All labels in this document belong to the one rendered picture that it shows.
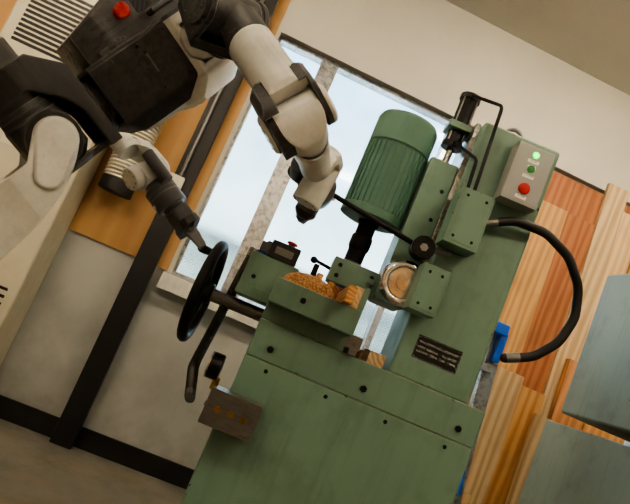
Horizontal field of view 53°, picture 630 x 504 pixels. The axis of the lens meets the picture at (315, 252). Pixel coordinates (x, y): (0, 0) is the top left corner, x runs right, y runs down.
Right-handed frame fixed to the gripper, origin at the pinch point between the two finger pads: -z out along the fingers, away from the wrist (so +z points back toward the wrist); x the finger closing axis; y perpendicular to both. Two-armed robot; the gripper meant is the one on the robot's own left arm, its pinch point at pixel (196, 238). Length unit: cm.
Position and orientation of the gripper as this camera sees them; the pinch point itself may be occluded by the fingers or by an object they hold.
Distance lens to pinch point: 176.5
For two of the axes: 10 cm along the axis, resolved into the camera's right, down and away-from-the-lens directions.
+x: 3.0, -3.1, -9.0
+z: -6.0, -7.9, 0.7
